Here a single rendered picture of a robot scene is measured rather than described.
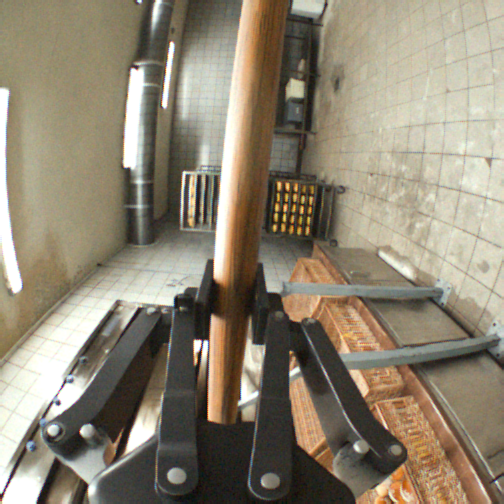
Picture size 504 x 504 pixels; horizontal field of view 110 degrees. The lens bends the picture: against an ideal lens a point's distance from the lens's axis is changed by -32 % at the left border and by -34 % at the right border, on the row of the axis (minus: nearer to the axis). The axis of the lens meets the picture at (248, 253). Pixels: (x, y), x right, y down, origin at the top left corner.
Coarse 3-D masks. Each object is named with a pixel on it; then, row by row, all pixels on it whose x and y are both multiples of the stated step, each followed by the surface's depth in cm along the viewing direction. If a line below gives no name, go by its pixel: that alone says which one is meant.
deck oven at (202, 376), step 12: (120, 300) 193; (204, 348) 177; (204, 360) 180; (204, 372) 183; (204, 384) 186; (204, 396) 188; (204, 408) 190; (120, 444) 85; (12, 456) 55; (84, 492) 60
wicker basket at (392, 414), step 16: (400, 400) 63; (384, 416) 58; (400, 416) 58; (416, 416) 56; (400, 432) 52; (416, 432) 51; (432, 432) 50; (432, 448) 45; (416, 464) 42; (432, 464) 44; (448, 464) 38; (400, 480) 54; (416, 480) 37; (432, 480) 41; (448, 480) 34; (368, 496) 60; (416, 496) 33; (432, 496) 32; (448, 496) 32; (464, 496) 28
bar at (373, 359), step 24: (288, 288) 113; (312, 288) 113; (336, 288) 114; (360, 288) 115; (384, 288) 116; (408, 288) 118; (432, 288) 119; (360, 360) 68; (384, 360) 69; (408, 360) 70; (240, 408) 75
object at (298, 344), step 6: (270, 294) 18; (276, 294) 18; (270, 300) 17; (276, 300) 17; (270, 306) 17; (276, 306) 17; (282, 306) 17; (294, 324) 15; (294, 330) 14; (300, 330) 14; (294, 336) 14; (300, 336) 14; (294, 342) 14; (300, 342) 14; (294, 348) 15; (300, 348) 14; (306, 348) 14
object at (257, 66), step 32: (256, 0) 11; (256, 32) 12; (256, 64) 13; (256, 96) 13; (256, 128) 14; (224, 160) 15; (256, 160) 15; (224, 192) 16; (256, 192) 15; (224, 224) 16; (256, 224) 16; (224, 256) 17; (256, 256) 17; (224, 288) 17; (224, 320) 18; (224, 352) 19; (224, 384) 20; (224, 416) 22
